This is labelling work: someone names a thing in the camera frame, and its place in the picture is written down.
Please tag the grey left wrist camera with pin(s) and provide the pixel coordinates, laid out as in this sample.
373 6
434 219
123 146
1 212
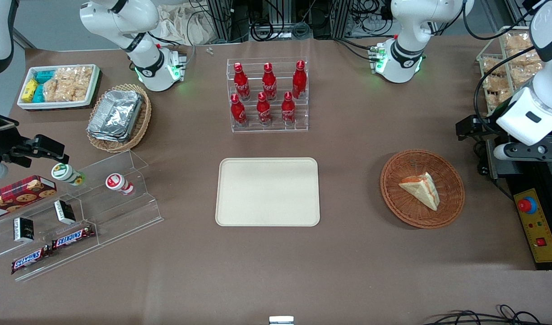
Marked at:
512 152

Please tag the snickers chocolate bar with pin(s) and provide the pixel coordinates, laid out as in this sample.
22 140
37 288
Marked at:
72 237
30 260

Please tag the clear bag of fried snacks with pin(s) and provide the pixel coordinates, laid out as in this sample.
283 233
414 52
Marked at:
521 58
517 41
497 88
492 65
524 74

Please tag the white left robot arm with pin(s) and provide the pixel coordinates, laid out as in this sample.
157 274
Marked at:
406 27

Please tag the yellow emergency stop box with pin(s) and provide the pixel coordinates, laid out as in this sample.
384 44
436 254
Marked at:
537 230

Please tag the clear bags of rice crackers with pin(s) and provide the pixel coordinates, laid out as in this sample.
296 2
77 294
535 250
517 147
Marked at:
68 83

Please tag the brown round wicker basket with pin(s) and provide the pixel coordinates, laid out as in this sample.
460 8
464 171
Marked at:
393 189

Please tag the teal snack packet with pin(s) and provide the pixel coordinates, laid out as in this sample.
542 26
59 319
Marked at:
39 94
44 76

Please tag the red cola bottle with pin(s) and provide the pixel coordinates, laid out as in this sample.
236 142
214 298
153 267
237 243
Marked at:
288 112
299 83
238 113
264 112
269 85
242 85

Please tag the white rectangular snack tray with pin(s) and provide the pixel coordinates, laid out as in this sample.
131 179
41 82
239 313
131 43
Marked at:
54 104

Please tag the red cookie box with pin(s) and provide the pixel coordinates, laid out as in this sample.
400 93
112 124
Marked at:
18 194

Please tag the triangular sandwich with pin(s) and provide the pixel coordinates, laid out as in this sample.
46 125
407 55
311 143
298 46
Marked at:
422 189

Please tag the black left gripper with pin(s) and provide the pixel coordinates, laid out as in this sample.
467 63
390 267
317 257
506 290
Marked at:
480 126

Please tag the yellow snack packet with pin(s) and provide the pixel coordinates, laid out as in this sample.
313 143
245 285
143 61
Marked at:
29 90

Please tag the red lid yogurt cup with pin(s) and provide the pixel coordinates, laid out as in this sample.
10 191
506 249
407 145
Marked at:
118 183

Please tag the clear acrylic step shelf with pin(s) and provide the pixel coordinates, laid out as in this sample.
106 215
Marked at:
122 212

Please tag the green lid yogurt cup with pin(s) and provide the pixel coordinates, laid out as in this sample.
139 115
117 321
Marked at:
66 174

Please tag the black appliance with metal pan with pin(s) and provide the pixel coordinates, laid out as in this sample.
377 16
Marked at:
524 180

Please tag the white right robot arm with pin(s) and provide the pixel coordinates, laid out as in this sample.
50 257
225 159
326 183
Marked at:
122 18

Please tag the small black white box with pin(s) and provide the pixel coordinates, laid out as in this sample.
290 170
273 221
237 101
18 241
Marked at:
64 212
24 229

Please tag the stacked aluminium foil containers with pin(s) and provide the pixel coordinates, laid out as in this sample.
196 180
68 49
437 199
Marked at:
115 115

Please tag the light oval wicker basket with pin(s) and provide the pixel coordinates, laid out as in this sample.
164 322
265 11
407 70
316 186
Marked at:
142 122

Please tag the crumpled beige cloth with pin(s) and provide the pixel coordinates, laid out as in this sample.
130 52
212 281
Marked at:
181 25

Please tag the clear acrylic bottle rack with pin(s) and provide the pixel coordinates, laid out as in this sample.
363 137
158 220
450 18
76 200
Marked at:
266 128

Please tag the beige rectangular tray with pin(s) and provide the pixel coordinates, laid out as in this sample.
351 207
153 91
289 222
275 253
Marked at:
266 192

